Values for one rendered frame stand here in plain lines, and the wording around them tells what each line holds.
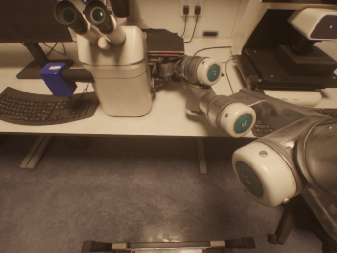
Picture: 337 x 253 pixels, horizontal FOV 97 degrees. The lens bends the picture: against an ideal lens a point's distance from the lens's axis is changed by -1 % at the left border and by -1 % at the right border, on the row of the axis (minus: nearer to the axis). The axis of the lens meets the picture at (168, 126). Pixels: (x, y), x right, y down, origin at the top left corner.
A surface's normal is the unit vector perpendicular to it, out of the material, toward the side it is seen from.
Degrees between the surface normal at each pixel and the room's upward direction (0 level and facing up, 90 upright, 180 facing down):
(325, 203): 0
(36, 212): 0
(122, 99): 91
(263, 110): 98
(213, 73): 70
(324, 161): 90
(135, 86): 91
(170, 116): 0
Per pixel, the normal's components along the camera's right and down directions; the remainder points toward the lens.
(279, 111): -0.92, 0.38
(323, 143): -0.95, -0.30
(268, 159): -0.18, -0.67
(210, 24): -0.03, 0.78
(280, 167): -0.02, -0.35
